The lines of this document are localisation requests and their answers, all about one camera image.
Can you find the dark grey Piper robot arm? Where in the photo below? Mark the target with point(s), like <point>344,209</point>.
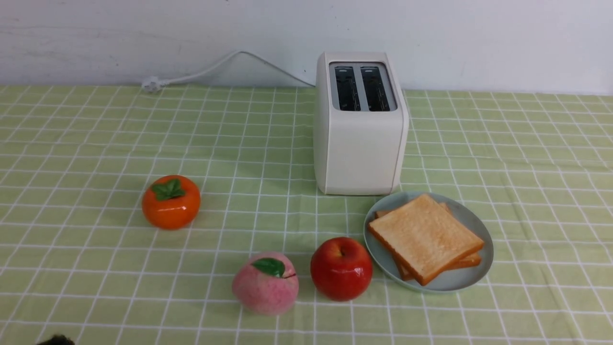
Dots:
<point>57,339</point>

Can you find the white two-slot toaster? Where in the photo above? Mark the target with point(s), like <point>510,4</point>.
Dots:
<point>360,124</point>

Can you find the red apple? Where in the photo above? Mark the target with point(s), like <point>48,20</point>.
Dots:
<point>341,269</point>

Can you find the light blue round plate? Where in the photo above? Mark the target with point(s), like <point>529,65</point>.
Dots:
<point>449,281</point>

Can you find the pink peach with leaf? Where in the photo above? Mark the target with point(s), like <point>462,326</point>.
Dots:
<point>267,284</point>

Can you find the orange persimmon with leaf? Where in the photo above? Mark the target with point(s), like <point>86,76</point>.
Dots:
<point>171,202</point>

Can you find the green checkered tablecloth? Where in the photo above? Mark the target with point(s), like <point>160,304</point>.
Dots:
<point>78,257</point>

